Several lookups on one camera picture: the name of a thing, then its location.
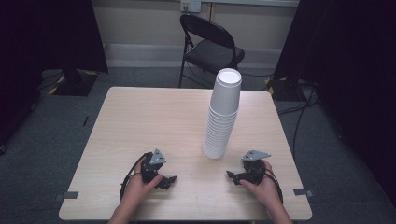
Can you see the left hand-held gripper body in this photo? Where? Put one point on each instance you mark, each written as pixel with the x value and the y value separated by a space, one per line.
pixel 150 168

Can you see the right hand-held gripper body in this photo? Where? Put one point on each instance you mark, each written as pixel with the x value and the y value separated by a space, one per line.
pixel 253 169

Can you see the stack of white paper cups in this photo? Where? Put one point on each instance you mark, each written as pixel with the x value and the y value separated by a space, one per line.
pixel 222 105

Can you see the person's right hand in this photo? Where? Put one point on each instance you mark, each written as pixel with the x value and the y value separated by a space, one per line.
pixel 264 189

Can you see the person's left hand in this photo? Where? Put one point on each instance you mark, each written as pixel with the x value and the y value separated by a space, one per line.
pixel 137 189

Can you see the grey tape strip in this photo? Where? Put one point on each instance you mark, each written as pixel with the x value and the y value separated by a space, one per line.
pixel 70 195
pixel 302 192

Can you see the black stand base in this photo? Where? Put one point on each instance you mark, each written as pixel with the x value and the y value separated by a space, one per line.
pixel 74 84
pixel 285 90

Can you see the black folding chair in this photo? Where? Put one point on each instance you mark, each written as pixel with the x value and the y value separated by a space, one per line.
pixel 211 53

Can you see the black curtain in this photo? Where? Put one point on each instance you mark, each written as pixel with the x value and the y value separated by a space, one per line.
pixel 351 77
pixel 37 56

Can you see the white wall socket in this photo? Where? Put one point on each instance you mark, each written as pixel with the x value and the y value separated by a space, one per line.
pixel 190 5

